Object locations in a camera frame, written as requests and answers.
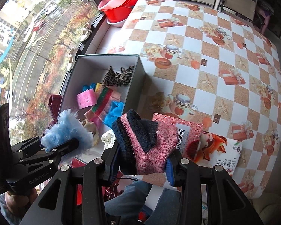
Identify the blue shredded cloth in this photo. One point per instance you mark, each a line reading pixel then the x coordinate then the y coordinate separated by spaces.
pixel 86 87

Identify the person's left hand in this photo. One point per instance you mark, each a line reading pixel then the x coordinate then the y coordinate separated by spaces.
pixel 18 199

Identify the blue glove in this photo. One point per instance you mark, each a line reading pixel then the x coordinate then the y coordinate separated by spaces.
pixel 113 113

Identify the folding chair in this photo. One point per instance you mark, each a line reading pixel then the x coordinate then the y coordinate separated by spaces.
pixel 238 0

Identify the light blue fluffy cloth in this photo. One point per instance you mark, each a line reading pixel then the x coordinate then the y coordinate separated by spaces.
pixel 65 131

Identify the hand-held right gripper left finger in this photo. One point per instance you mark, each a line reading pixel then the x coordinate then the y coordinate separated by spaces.
pixel 113 168

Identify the person's left forearm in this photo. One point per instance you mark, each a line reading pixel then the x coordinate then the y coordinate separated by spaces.
pixel 8 213

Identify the person's jeans legs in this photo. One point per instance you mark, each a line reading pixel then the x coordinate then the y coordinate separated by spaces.
pixel 131 199

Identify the checkered tablecloth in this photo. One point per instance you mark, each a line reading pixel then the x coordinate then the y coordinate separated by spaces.
pixel 201 56

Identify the pink and navy sock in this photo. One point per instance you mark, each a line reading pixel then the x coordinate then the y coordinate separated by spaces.
pixel 152 150

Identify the red bucket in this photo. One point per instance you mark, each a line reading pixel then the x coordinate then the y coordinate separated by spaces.
pixel 121 13

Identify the black framed window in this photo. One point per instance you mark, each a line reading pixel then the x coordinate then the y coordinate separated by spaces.
pixel 37 39

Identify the maroon knit cloth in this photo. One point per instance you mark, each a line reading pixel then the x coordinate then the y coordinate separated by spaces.
pixel 55 103

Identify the pink sponge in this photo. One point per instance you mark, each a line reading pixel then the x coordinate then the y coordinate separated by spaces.
pixel 86 99

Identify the red fabric item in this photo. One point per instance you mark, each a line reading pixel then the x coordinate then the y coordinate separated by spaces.
pixel 78 193

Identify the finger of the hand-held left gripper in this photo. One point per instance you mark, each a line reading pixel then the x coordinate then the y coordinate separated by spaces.
pixel 25 145
pixel 58 148

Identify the red patterned box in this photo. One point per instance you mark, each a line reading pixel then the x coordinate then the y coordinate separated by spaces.
pixel 192 126

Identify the grey cardboard box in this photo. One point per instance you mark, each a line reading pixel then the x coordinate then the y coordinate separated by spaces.
pixel 89 62

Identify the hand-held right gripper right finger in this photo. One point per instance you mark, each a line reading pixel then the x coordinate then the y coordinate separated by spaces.
pixel 170 172

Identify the leopard print scarf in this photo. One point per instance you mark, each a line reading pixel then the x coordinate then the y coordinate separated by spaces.
pixel 118 77

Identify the small pink cloth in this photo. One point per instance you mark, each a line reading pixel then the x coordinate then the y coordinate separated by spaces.
pixel 97 121

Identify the white shoe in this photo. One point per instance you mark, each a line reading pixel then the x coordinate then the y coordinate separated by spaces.
pixel 86 31
pixel 71 59

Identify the cream polka dot scrunchie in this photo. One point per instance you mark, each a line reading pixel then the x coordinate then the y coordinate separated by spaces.
pixel 107 137

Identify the striped scouring pad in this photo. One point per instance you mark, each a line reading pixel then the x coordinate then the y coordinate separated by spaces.
pixel 104 98

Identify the beige sock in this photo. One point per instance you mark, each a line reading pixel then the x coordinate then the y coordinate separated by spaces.
pixel 91 127

